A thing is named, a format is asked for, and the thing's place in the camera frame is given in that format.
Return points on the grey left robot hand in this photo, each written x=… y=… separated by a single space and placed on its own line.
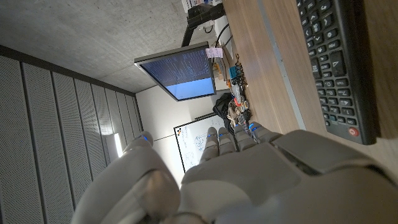
x=248 y=186

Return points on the pink note on monitor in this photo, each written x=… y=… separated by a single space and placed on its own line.
x=214 y=52

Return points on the black TV remote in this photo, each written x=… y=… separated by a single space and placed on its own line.
x=339 y=71

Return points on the black framed whiteboard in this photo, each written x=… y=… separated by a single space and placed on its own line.
x=191 y=143

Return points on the pile of dark clothes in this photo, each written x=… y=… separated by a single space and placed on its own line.
x=221 y=107

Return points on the clear plastic parts bag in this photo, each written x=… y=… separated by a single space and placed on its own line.
x=237 y=92

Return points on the small blue box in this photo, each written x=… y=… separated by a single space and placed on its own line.
x=235 y=71

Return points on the flat computer monitor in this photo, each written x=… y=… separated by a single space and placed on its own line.
x=182 y=76

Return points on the long ceiling light bar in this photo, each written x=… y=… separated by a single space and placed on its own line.
x=117 y=144

